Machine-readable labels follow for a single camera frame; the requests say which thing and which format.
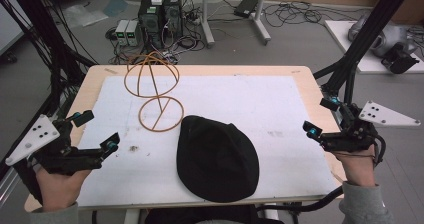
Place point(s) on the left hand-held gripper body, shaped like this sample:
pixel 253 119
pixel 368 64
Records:
pixel 63 159

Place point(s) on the black device on platform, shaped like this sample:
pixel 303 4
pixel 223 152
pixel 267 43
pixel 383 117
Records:
pixel 400 59

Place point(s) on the person's left hand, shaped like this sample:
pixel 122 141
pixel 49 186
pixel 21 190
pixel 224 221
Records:
pixel 58 189

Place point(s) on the black hat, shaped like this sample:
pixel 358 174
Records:
pixel 216 160

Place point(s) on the black flat box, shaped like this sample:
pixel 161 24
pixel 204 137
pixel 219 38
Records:
pixel 246 7

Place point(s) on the grey power supply unit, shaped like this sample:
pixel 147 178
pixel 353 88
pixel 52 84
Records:
pixel 132 33
pixel 121 33

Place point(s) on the black metal frame stand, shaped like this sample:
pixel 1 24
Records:
pixel 50 47
pixel 363 37

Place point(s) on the grey rounded machine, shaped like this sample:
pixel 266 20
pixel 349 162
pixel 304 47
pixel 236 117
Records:
pixel 390 37

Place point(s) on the white floor platform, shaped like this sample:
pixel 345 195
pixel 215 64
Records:
pixel 343 37

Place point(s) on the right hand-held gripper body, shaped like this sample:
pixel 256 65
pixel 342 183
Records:
pixel 360 134

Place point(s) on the person's right hand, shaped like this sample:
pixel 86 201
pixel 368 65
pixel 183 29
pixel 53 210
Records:
pixel 360 169

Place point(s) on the person's dark lap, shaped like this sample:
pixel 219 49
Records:
pixel 213 215

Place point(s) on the clear plastic sheet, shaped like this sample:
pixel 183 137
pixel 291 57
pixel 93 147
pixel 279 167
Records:
pixel 85 15

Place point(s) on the white board mat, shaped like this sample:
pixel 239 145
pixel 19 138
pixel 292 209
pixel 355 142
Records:
pixel 266 117

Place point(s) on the black computer tower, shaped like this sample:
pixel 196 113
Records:
pixel 173 15
pixel 150 20

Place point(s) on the white metal stand legs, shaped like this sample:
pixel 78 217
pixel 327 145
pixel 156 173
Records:
pixel 260 20

